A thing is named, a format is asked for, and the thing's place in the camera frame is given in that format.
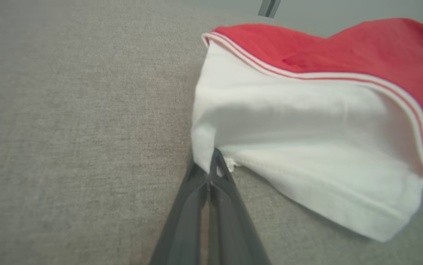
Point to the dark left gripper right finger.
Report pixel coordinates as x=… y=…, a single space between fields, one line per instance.
x=230 y=228

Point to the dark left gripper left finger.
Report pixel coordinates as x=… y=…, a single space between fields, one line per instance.
x=185 y=228

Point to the red basketball jersey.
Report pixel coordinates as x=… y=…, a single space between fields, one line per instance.
x=307 y=129

